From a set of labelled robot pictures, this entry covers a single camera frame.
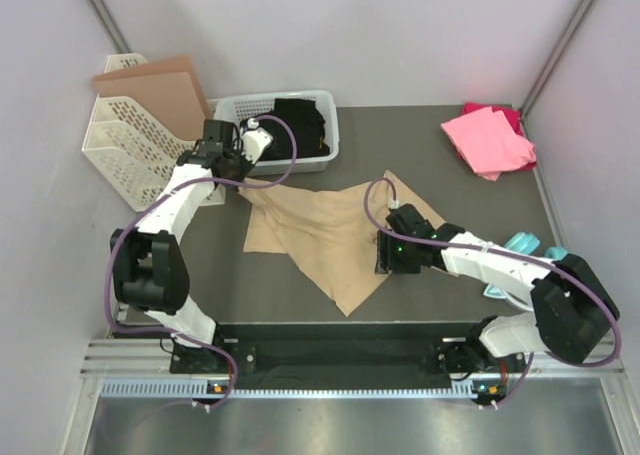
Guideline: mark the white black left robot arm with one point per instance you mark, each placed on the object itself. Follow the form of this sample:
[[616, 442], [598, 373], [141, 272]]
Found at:
[[149, 271]]

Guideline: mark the brown paper folder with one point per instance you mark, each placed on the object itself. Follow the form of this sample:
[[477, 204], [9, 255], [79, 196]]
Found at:
[[169, 89]]

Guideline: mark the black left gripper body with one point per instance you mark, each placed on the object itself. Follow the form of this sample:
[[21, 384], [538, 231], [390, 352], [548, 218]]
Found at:
[[239, 166]]

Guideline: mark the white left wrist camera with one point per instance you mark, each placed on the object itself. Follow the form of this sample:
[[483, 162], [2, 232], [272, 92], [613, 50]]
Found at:
[[255, 140]]

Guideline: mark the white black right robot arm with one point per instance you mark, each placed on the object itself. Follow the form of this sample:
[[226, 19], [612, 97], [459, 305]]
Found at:
[[568, 311]]

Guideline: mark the magenta folded t shirt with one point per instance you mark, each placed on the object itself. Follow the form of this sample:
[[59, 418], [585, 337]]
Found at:
[[502, 146]]

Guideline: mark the pink folded t shirt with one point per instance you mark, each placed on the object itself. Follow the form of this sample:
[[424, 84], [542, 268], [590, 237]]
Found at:
[[457, 131]]

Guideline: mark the grey slotted cable duct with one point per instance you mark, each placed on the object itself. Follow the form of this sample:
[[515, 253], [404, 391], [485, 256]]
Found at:
[[210, 390]]

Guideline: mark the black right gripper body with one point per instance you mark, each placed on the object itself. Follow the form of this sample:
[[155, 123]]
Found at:
[[397, 255]]

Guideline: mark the white mesh file organizer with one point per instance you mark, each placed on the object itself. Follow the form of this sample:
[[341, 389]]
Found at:
[[133, 151]]

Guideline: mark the black t shirt in basket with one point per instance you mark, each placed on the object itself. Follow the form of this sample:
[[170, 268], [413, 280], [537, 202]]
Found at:
[[306, 123]]

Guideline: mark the beige t shirt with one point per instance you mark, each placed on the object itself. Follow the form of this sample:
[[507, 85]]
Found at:
[[325, 233]]

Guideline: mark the white plastic laundry basket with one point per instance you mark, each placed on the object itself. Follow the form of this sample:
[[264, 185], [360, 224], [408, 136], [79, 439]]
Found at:
[[238, 109]]

